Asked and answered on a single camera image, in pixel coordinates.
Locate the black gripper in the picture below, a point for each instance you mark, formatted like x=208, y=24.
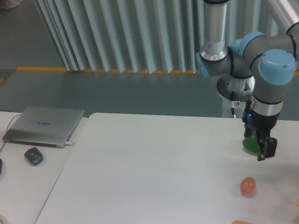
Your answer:
x=260, y=126

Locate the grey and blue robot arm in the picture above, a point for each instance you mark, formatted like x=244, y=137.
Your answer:
x=255, y=69

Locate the green bell pepper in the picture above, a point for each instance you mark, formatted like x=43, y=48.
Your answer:
x=250, y=143

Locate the brown egg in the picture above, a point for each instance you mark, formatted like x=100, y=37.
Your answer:
x=247, y=186

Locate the white corrugated folding screen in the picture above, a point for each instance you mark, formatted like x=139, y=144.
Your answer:
x=166, y=35

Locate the silver closed laptop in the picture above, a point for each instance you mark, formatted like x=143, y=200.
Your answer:
x=44, y=126

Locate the dark grey earbuds case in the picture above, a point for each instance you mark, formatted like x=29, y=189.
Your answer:
x=34, y=156

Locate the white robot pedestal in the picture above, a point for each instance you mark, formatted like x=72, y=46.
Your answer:
x=234, y=93

